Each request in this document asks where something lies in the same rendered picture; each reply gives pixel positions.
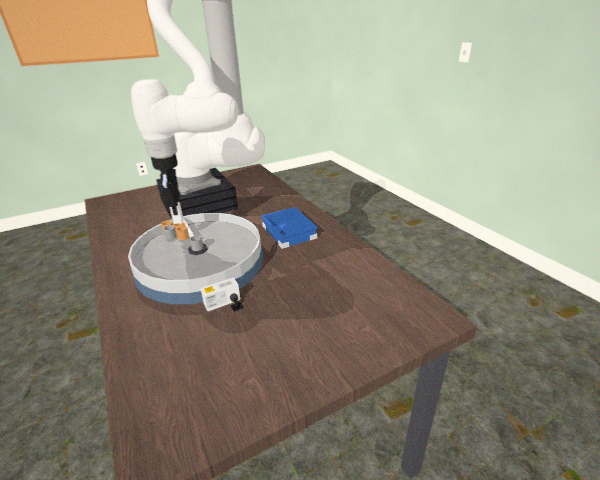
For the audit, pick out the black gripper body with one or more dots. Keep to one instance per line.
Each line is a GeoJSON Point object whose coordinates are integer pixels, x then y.
{"type": "Point", "coordinates": [164, 165]}

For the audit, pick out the blue shallow tray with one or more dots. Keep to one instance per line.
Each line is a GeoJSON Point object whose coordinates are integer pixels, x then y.
{"type": "Point", "coordinates": [289, 227]}

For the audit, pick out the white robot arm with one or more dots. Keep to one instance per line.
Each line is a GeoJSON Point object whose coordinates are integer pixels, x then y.
{"type": "Point", "coordinates": [202, 108]}

